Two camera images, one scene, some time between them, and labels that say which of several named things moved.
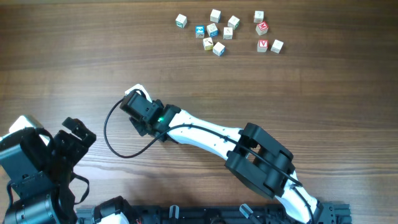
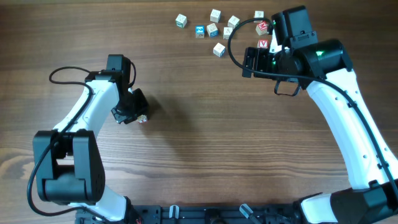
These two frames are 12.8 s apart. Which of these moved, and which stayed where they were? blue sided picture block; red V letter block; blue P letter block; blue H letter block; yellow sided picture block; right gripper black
Moved: yellow sided picture block; right gripper black
Stayed: blue sided picture block; blue H letter block; blue P letter block; red V letter block
